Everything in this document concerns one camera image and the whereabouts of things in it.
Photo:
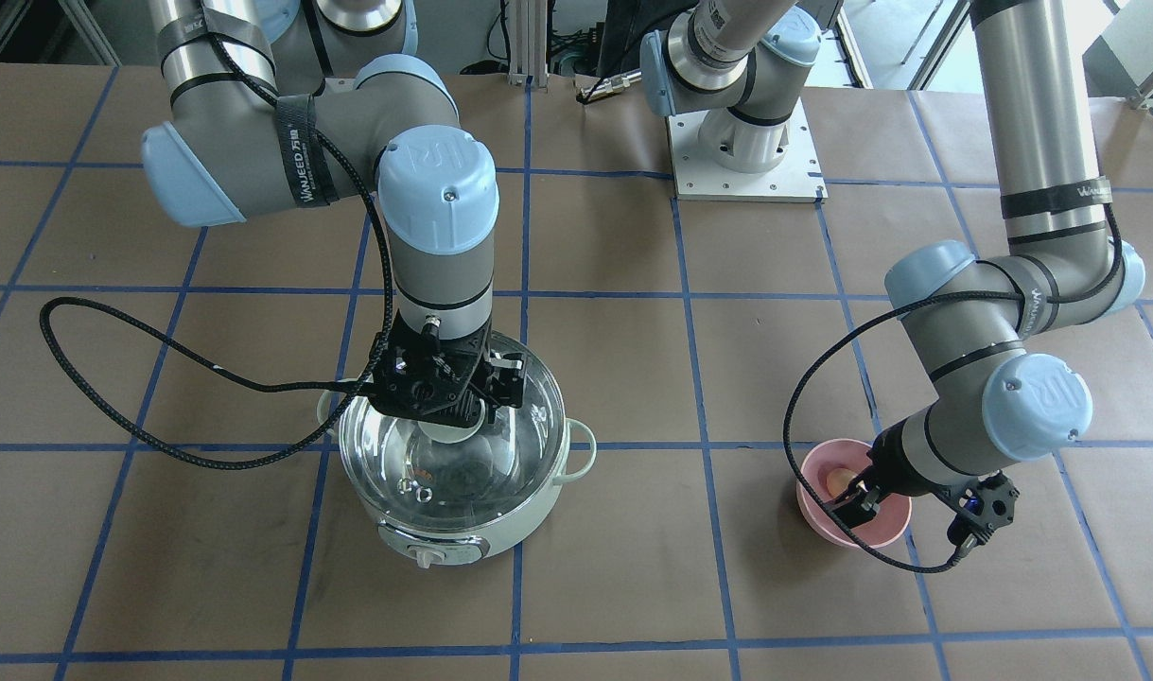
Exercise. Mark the glass pot lid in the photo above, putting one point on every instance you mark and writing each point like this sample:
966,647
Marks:
420,484

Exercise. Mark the pink bowl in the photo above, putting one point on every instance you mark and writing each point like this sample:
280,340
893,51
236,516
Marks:
819,469

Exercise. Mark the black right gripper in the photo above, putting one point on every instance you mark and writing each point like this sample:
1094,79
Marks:
507,376

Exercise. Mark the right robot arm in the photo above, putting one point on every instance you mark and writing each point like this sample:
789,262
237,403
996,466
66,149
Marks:
277,105

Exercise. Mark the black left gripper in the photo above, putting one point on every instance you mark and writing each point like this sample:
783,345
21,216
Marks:
884,477

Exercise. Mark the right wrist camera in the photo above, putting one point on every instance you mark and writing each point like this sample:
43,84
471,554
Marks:
411,383

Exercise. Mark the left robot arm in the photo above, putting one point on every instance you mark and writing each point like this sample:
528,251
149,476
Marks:
968,318

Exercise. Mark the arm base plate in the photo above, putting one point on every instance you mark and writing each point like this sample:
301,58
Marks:
718,157

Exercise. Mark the brown egg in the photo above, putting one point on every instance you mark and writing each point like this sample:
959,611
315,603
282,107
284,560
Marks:
837,481

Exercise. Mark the pale green electric pot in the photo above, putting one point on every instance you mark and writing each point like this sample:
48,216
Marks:
429,549

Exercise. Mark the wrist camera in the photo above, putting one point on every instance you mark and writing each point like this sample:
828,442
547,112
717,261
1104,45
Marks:
980,508
411,383

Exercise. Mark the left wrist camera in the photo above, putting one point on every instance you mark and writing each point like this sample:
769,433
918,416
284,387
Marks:
980,508

